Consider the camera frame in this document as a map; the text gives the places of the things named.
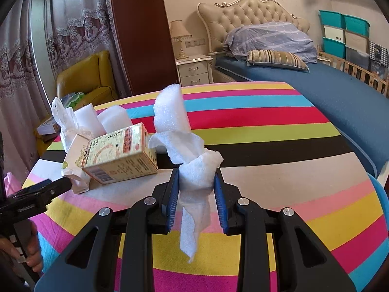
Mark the black patterned bag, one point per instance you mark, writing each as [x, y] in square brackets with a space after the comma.
[378, 54]

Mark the cream nightstand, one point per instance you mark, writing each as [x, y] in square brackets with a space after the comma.
[194, 70]

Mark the dark wooden wardrobe panel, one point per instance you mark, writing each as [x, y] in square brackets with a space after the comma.
[139, 30]

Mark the green plastic bag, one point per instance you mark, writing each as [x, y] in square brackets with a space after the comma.
[73, 99]

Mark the striped brown pillow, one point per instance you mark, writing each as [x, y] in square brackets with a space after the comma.
[276, 58]

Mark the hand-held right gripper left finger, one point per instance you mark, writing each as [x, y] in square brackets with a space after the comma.
[173, 197]

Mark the yellow leather armchair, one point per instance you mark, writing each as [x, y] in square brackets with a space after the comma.
[91, 76]

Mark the stack of storage boxes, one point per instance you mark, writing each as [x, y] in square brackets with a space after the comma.
[334, 33]

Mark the thick knotted white foam sheet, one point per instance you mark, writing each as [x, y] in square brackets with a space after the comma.
[182, 140]

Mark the wall sockets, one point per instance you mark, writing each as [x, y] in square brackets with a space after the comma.
[196, 42]

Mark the thin knotted white foam sheet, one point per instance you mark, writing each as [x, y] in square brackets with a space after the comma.
[62, 115]

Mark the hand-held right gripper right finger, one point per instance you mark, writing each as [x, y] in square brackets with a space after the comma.
[219, 200]

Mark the wooden crib rail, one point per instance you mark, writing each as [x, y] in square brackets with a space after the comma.
[349, 67]

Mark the lace patterned curtain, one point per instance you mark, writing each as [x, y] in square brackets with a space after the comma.
[18, 67]
[82, 27]

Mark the striped round table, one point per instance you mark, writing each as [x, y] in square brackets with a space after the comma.
[273, 146]

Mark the white foam block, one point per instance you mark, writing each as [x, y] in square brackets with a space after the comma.
[88, 118]
[117, 118]

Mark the tan printed carton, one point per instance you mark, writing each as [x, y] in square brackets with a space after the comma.
[118, 155]

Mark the crumpled white paper packet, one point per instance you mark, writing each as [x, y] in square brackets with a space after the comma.
[74, 158]

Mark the person's left hand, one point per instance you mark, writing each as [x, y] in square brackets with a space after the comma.
[35, 252]

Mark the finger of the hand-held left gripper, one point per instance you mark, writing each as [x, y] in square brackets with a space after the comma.
[56, 190]
[30, 188]

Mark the bed with blue sheet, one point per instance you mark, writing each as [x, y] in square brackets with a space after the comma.
[334, 97]

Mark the flat white box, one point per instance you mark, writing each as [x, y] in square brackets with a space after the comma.
[47, 126]

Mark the pink plastic bag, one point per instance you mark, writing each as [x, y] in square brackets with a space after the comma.
[9, 182]

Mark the beige table lamp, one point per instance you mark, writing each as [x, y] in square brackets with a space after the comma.
[178, 36]

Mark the blue grey pillow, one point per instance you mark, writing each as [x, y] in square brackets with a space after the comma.
[267, 39]

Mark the tufted beige headboard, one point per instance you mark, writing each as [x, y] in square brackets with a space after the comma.
[252, 18]

